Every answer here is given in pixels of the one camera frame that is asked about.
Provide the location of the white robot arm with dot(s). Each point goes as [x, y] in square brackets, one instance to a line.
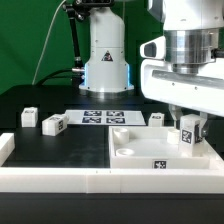
[168, 48]

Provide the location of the white square tabletop part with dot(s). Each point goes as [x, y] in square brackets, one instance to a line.
[141, 147]

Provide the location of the black camera stand pole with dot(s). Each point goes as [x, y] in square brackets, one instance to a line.
[79, 10]

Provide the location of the white sheet with tags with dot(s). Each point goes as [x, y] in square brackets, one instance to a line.
[105, 117]

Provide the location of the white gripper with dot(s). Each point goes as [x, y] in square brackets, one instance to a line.
[202, 92]

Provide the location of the white U-shaped obstacle fence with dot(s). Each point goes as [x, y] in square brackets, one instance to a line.
[72, 180]

